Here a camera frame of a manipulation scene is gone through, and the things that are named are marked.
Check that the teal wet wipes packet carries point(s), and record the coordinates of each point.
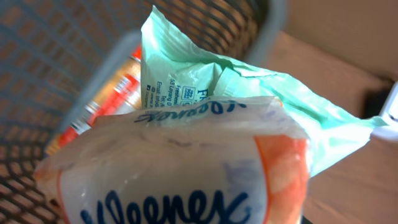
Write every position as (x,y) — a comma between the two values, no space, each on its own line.
(175,71)

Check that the orange Kleenex tissue pack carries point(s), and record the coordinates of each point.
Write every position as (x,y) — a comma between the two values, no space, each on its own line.
(224,160)

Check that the orange spaghetti pasta packet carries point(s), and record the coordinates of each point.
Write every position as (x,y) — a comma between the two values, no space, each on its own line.
(120,95)

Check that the white barcode scanner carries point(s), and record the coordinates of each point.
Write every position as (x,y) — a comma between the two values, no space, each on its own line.
(389,114)

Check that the grey plastic mesh basket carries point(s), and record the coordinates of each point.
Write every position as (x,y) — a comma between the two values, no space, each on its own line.
(56,54)

